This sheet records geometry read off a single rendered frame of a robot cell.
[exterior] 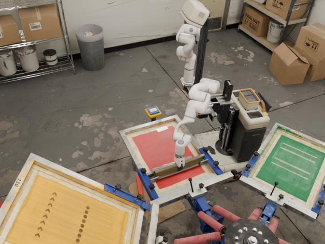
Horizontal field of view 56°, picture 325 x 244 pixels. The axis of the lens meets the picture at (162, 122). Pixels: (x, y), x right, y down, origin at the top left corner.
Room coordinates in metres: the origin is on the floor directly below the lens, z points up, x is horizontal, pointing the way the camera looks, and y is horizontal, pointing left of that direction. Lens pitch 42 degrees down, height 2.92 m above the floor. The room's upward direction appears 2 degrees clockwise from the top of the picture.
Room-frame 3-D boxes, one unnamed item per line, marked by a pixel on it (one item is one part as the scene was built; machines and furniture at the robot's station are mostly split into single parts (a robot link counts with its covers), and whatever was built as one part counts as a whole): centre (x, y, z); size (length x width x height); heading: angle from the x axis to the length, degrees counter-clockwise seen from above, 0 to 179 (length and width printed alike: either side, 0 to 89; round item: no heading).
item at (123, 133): (1.76, -0.05, 0.97); 0.79 x 0.58 x 0.04; 26
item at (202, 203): (1.26, -0.30, 1.02); 0.17 x 0.06 x 0.05; 26
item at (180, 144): (1.61, -0.16, 1.25); 0.15 x 0.10 x 0.11; 160
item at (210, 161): (1.67, -0.40, 0.97); 0.30 x 0.05 x 0.07; 26
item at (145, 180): (1.43, 0.10, 0.97); 0.30 x 0.05 x 0.07; 26
